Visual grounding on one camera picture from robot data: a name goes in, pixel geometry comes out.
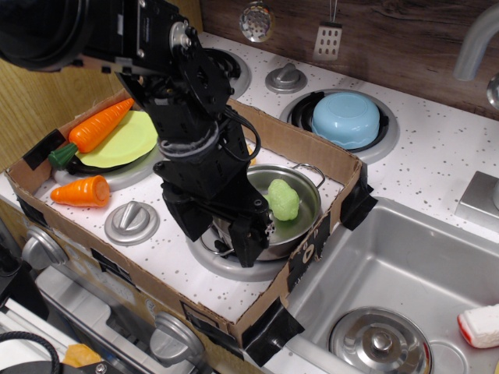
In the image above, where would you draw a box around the silver stove knob back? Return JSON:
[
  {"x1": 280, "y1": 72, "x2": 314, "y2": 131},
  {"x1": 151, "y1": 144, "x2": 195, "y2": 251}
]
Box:
[{"x1": 265, "y1": 63, "x2": 308, "y2": 94}]

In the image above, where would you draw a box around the burner ring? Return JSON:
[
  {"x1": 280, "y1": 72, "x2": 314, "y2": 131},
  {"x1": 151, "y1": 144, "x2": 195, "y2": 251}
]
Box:
[
  {"x1": 51, "y1": 143, "x2": 165, "y2": 193},
  {"x1": 184, "y1": 229, "x2": 292, "y2": 283}
]

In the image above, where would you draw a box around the hanging perforated ladle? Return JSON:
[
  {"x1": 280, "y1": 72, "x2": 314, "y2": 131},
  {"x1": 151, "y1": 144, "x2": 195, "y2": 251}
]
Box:
[{"x1": 239, "y1": 1, "x2": 275, "y2": 43}]

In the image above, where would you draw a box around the yellow cloth scrap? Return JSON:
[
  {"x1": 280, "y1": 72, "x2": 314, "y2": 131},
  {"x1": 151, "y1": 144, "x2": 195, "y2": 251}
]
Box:
[{"x1": 62, "y1": 344, "x2": 102, "y2": 368}]

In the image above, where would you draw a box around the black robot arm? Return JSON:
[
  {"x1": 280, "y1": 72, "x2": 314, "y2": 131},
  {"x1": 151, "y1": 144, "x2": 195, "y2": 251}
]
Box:
[{"x1": 1, "y1": 1, "x2": 271, "y2": 267}]

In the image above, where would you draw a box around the steel sink basin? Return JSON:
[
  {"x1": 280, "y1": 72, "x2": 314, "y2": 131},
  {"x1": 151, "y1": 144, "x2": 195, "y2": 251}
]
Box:
[{"x1": 286, "y1": 196, "x2": 499, "y2": 374}]

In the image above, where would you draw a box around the silver faucet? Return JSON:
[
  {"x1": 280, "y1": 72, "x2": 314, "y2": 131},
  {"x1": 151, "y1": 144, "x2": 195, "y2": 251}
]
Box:
[{"x1": 452, "y1": 3, "x2": 499, "y2": 111}]

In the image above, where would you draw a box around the burner coil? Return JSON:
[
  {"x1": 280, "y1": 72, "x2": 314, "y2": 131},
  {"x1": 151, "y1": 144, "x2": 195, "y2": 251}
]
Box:
[
  {"x1": 280, "y1": 89, "x2": 400, "y2": 164},
  {"x1": 205, "y1": 48, "x2": 252, "y2": 100}
]

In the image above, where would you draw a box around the steel pot lid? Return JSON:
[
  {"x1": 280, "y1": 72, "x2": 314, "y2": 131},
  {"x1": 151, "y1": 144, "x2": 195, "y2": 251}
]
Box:
[{"x1": 327, "y1": 307, "x2": 433, "y2": 373}]

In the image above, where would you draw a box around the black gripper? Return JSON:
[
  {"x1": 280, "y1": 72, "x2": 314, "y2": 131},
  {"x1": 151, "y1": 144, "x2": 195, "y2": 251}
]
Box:
[{"x1": 154, "y1": 118, "x2": 272, "y2": 267}]

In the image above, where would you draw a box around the green toy broccoli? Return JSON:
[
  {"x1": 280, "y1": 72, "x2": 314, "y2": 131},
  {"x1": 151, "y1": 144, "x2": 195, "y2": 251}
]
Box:
[{"x1": 264, "y1": 179, "x2": 300, "y2": 221}]

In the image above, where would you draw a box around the front right burner ring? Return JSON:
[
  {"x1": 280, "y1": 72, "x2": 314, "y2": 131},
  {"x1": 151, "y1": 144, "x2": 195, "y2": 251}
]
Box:
[{"x1": 184, "y1": 229, "x2": 292, "y2": 283}]

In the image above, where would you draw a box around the yellow toy corn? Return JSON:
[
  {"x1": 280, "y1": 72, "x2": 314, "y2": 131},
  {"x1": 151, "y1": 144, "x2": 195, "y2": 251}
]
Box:
[{"x1": 246, "y1": 144, "x2": 257, "y2": 166}]

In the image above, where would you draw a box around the hanging slotted spatula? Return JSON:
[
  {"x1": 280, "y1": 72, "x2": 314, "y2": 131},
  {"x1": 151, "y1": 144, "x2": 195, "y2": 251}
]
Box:
[{"x1": 313, "y1": 1, "x2": 342, "y2": 62}]

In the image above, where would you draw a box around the oven front knob right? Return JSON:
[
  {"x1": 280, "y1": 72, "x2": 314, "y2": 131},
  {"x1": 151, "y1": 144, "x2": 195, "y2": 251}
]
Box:
[{"x1": 149, "y1": 312, "x2": 204, "y2": 366}]

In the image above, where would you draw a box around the back right burner coil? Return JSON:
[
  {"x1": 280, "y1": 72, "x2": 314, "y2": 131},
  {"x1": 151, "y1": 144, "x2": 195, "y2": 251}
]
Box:
[{"x1": 280, "y1": 89, "x2": 400, "y2": 164}]

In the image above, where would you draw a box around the red and white sponge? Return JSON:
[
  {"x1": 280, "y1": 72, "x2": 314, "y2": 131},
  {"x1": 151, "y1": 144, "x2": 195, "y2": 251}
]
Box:
[{"x1": 457, "y1": 304, "x2": 498, "y2": 349}]

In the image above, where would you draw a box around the cardboard fence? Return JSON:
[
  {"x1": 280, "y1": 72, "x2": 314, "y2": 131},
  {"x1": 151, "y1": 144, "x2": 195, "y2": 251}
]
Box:
[{"x1": 6, "y1": 101, "x2": 370, "y2": 369}]

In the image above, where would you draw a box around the steel pot with handles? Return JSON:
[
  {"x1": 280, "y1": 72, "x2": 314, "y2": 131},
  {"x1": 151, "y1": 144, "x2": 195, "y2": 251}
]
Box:
[{"x1": 199, "y1": 162, "x2": 326, "y2": 261}]

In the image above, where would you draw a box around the light green plate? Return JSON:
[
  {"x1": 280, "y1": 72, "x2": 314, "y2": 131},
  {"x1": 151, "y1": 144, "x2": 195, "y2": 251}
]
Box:
[{"x1": 76, "y1": 111, "x2": 157, "y2": 168}]

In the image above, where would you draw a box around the black cable bottom left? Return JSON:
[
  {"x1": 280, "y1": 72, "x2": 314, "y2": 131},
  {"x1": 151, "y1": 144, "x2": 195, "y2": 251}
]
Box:
[{"x1": 0, "y1": 330, "x2": 62, "y2": 374}]

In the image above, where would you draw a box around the orange toy carrot with stem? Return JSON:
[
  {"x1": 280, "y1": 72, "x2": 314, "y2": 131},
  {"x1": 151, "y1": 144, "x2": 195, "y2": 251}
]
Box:
[{"x1": 48, "y1": 98, "x2": 135, "y2": 170}]

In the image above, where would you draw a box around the light blue plastic bowl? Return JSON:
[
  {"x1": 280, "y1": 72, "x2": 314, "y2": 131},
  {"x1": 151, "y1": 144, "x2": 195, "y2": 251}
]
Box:
[{"x1": 311, "y1": 92, "x2": 380, "y2": 150}]

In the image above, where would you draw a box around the oven front knob left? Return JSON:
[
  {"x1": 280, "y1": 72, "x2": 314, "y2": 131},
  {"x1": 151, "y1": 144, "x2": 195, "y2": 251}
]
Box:
[{"x1": 22, "y1": 225, "x2": 69, "y2": 270}]

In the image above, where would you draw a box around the oven knob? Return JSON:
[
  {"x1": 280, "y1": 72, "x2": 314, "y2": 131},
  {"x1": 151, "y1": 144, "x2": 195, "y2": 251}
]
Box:
[
  {"x1": 22, "y1": 225, "x2": 69, "y2": 270},
  {"x1": 149, "y1": 312, "x2": 204, "y2": 366}
]

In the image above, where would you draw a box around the front left burner ring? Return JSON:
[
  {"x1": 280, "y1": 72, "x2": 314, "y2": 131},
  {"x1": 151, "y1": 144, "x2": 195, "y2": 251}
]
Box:
[{"x1": 51, "y1": 143, "x2": 165, "y2": 193}]

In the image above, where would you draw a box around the silver stove knob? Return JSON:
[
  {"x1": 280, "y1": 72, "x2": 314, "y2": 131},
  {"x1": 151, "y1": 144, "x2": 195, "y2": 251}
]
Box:
[
  {"x1": 265, "y1": 63, "x2": 308, "y2": 94},
  {"x1": 104, "y1": 201, "x2": 160, "y2": 246}
]

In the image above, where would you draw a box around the silver stove knob front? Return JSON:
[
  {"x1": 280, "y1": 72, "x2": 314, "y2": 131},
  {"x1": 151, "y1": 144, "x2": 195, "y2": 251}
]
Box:
[{"x1": 104, "y1": 201, "x2": 160, "y2": 246}]

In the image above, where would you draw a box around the orange toy carrot piece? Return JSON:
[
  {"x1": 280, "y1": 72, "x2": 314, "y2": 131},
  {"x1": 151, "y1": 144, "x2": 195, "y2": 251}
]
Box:
[{"x1": 50, "y1": 175, "x2": 111, "y2": 207}]

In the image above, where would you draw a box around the back left burner coil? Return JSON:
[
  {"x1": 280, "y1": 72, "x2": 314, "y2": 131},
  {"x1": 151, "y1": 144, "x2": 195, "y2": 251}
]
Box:
[{"x1": 205, "y1": 48, "x2": 252, "y2": 100}]

